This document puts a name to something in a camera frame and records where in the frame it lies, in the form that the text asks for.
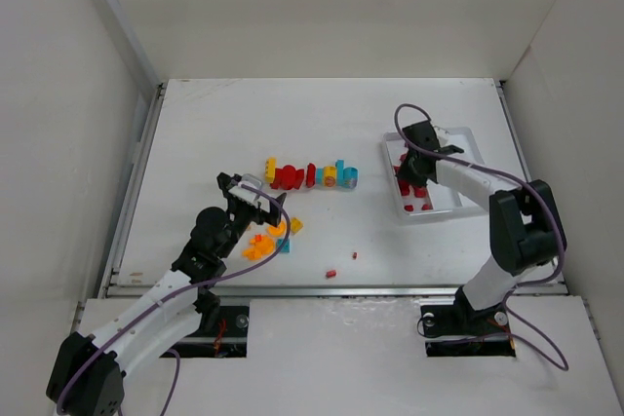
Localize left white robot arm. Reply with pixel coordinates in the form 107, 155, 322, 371
46, 172, 291, 415

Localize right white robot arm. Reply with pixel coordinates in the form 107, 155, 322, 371
398, 120, 566, 316

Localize red legos in tray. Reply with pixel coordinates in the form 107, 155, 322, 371
392, 143, 433, 214

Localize orange D-shaped lego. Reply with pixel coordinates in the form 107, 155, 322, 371
266, 220, 287, 238

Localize yellow 2x2 lego brick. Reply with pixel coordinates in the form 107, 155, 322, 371
291, 217, 303, 234

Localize orange lego pile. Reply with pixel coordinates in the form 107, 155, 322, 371
242, 235, 276, 261

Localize teal 2x2 lego brick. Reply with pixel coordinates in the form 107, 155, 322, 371
276, 238, 291, 254

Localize white sorting tray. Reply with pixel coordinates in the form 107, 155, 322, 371
380, 132, 486, 224

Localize red rounded lego assembly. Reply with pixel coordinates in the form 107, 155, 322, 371
269, 164, 316, 191

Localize yellow 2x4 lego brick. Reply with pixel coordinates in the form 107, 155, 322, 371
264, 157, 276, 184

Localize teal and yellow lego assembly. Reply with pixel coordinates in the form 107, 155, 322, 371
311, 159, 359, 190

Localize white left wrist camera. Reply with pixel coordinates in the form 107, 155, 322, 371
228, 173, 264, 208

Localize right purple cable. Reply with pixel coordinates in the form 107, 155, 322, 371
393, 103, 570, 372

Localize purple cable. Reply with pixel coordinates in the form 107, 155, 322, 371
54, 184, 293, 416
393, 103, 570, 372

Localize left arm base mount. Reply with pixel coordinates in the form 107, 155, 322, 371
172, 298, 251, 359

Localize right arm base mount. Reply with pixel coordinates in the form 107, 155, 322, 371
417, 304, 516, 358

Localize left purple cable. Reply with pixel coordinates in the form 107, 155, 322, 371
54, 184, 293, 416

